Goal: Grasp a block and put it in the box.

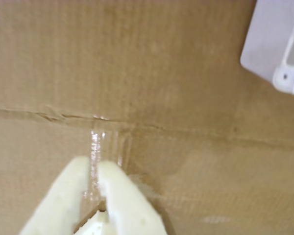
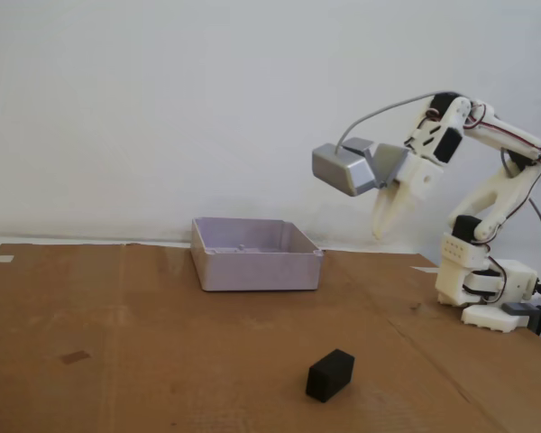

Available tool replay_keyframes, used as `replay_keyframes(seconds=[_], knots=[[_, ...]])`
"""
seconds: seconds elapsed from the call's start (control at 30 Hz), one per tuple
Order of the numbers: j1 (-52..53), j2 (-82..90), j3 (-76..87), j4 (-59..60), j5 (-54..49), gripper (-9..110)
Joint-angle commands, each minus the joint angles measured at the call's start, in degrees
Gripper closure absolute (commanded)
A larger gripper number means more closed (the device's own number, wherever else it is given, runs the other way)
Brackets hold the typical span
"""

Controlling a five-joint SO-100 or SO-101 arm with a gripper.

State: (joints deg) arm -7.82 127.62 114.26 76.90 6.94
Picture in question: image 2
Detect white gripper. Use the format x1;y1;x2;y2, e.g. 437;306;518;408
371;154;444;240

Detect black rectangular block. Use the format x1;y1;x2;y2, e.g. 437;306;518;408
305;347;357;402

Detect pale lavender plastic box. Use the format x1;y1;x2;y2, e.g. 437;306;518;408
190;216;325;293

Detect silver webcam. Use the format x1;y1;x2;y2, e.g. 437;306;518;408
311;143;376;198

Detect gray black table clamp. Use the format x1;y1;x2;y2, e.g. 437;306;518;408
502;301;541;339

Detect brown cardboard sheet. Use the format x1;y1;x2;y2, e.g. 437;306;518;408
0;242;541;433

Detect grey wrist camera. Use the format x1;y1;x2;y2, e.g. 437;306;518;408
342;137;409;189

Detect gray camera cable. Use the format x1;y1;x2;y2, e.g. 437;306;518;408
336;91;541;292

